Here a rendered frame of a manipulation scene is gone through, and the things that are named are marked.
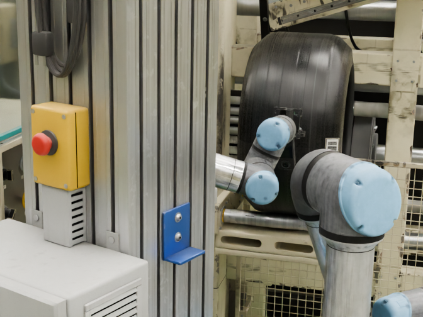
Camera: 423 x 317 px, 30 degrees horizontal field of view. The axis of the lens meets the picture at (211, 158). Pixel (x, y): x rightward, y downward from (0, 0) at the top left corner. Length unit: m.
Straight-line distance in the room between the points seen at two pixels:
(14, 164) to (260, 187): 0.64
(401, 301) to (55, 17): 0.82
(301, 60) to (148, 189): 1.09
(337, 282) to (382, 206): 0.16
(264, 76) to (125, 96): 1.09
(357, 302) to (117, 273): 0.45
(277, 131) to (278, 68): 0.46
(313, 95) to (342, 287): 0.92
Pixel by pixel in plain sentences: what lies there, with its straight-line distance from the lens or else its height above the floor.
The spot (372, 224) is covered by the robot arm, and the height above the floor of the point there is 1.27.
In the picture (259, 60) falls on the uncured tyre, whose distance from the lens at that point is 2.33.
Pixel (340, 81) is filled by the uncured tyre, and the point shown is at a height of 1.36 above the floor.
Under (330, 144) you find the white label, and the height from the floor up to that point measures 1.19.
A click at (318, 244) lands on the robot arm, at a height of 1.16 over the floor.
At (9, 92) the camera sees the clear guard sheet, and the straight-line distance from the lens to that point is 1.95.
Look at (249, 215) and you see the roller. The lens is 2.47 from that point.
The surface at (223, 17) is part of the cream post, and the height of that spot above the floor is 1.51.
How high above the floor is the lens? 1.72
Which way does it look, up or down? 15 degrees down
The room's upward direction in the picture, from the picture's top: 1 degrees clockwise
